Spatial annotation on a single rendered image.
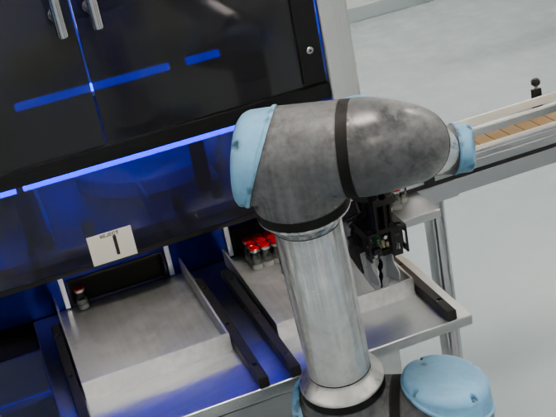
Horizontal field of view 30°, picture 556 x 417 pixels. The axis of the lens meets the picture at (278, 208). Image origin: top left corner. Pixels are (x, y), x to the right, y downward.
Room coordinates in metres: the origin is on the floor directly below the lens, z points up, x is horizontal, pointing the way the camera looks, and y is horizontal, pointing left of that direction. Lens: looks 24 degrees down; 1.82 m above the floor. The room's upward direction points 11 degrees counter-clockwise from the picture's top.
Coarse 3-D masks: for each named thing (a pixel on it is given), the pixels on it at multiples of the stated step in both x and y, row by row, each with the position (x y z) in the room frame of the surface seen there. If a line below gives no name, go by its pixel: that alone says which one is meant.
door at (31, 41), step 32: (0, 0) 1.75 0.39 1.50; (32, 0) 1.76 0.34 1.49; (64, 0) 1.78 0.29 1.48; (0, 32) 1.75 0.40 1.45; (32, 32) 1.76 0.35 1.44; (0, 64) 1.74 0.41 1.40; (32, 64) 1.76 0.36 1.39; (64, 64) 1.77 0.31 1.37; (0, 96) 1.74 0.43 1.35; (32, 96) 1.75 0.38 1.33; (64, 96) 1.77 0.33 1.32; (0, 128) 1.73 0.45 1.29; (32, 128) 1.75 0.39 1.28; (64, 128) 1.76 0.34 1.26; (96, 128) 1.78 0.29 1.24; (0, 160) 1.73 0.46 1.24; (32, 160) 1.74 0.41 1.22
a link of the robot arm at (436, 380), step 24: (432, 360) 1.19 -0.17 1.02; (456, 360) 1.18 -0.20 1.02; (408, 384) 1.14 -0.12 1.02; (432, 384) 1.13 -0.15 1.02; (456, 384) 1.13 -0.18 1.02; (480, 384) 1.13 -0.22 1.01; (408, 408) 1.13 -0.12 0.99; (432, 408) 1.10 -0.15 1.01; (456, 408) 1.09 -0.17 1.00; (480, 408) 1.10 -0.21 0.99
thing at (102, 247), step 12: (120, 228) 1.76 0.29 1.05; (96, 240) 1.75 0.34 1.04; (108, 240) 1.76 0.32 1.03; (120, 240) 1.76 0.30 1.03; (132, 240) 1.77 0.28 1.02; (96, 252) 1.75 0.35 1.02; (108, 252) 1.76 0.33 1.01; (120, 252) 1.76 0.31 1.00; (132, 252) 1.77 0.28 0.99; (96, 264) 1.75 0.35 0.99
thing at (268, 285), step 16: (224, 256) 1.86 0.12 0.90; (240, 272) 1.75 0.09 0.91; (256, 272) 1.81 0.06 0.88; (272, 272) 1.79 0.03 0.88; (352, 272) 1.73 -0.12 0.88; (400, 272) 1.65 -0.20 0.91; (256, 288) 1.74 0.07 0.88; (272, 288) 1.73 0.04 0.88; (368, 288) 1.66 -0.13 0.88; (384, 288) 1.59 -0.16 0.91; (400, 288) 1.60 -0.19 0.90; (256, 304) 1.66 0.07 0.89; (272, 304) 1.67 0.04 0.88; (288, 304) 1.66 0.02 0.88; (368, 304) 1.58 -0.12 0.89; (384, 304) 1.59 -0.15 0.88; (272, 320) 1.56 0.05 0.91; (288, 320) 1.55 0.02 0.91; (288, 336) 1.54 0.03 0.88
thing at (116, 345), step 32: (160, 288) 1.82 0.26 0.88; (192, 288) 1.78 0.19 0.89; (64, 320) 1.76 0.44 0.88; (96, 320) 1.74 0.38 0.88; (128, 320) 1.71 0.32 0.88; (160, 320) 1.69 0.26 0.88; (192, 320) 1.67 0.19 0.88; (96, 352) 1.62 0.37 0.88; (128, 352) 1.60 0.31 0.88; (160, 352) 1.58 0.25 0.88; (192, 352) 1.52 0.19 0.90; (224, 352) 1.54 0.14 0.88; (96, 384) 1.48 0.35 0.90; (128, 384) 1.49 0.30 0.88
